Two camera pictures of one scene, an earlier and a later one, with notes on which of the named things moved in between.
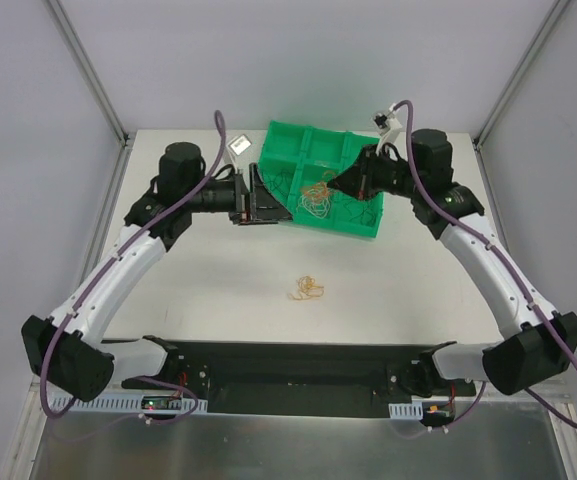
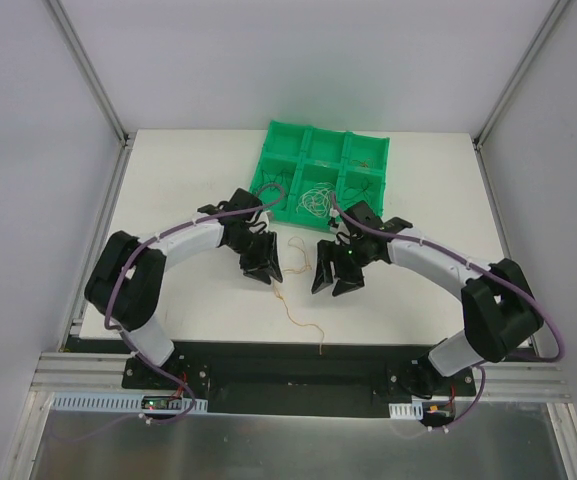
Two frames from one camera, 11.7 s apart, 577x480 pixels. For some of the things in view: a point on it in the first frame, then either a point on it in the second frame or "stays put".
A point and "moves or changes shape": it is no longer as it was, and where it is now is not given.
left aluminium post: [90, 72] stays put
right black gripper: [364, 173] -> [343, 255]
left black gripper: [243, 195] -> [256, 245]
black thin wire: [361, 214] moves or changes shape
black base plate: [303, 380] stays put
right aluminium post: [546, 27] stays put
